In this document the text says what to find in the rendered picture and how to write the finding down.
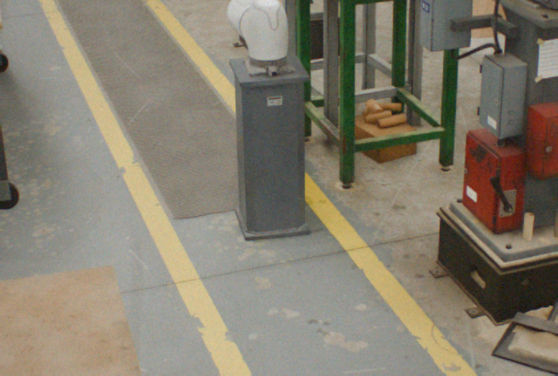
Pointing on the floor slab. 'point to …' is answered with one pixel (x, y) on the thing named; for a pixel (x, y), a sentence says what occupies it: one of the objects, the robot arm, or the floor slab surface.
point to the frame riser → (493, 276)
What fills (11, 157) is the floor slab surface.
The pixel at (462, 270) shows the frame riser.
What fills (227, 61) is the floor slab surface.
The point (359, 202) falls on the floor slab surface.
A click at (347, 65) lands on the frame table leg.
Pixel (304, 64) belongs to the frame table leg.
